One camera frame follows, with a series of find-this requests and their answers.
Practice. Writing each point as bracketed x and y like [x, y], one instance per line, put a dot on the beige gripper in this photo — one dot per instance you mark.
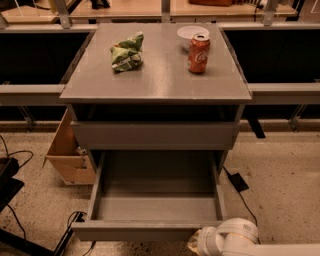
[207, 240]

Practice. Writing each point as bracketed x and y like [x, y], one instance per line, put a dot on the grey drawer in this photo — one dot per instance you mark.
[152, 196]
[155, 135]

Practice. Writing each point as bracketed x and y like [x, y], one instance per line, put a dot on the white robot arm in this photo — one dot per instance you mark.
[239, 237]

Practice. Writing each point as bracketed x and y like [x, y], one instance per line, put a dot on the grey drawer cabinet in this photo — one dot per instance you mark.
[160, 105]

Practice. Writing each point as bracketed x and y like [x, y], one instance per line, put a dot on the grey top drawer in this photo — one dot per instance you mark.
[155, 135]

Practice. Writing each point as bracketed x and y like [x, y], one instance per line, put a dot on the black power adapter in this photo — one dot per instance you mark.
[238, 182]

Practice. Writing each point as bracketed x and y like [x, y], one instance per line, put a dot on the cardboard box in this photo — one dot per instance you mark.
[69, 160]

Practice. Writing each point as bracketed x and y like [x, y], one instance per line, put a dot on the red soda can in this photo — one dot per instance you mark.
[198, 53]

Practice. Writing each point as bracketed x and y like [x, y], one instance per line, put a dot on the black floor stand bar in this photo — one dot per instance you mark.
[38, 247]

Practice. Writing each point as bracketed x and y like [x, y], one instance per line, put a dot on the black equipment at left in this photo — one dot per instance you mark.
[9, 186]

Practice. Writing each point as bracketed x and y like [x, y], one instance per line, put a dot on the green chip bag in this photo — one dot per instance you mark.
[126, 55]

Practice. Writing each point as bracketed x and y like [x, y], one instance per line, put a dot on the white bowl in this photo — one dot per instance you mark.
[186, 33]

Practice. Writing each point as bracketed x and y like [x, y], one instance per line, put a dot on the wooden back table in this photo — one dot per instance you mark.
[65, 12]

